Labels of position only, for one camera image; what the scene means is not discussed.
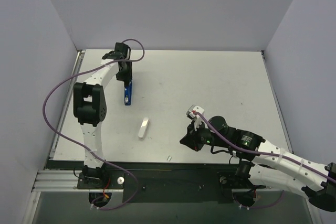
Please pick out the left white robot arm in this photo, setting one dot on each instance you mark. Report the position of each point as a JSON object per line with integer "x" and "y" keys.
{"x": 90, "y": 109}

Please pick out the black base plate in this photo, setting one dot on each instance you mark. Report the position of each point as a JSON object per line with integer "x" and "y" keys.
{"x": 171, "y": 182}

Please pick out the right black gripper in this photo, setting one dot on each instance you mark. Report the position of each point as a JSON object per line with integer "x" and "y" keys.
{"x": 193, "y": 135}

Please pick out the white stapler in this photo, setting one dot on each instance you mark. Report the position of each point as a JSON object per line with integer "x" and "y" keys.
{"x": 143, "y": 128}

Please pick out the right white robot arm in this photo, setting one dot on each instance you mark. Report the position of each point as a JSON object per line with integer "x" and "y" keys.
{"x": 261, "y": 162}

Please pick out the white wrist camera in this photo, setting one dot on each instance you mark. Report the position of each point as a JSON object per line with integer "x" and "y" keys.
{"x": 193, "y": 114}
{"x": 122, "y": 48}

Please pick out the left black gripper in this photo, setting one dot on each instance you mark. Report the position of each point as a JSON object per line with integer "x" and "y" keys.
{"x": 125, "y": 75}

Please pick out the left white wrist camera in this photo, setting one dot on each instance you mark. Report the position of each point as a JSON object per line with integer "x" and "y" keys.
{"x": 122, "y": 48}

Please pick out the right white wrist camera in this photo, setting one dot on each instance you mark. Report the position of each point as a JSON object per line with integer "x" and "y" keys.
{"x": 193, "y": 114}

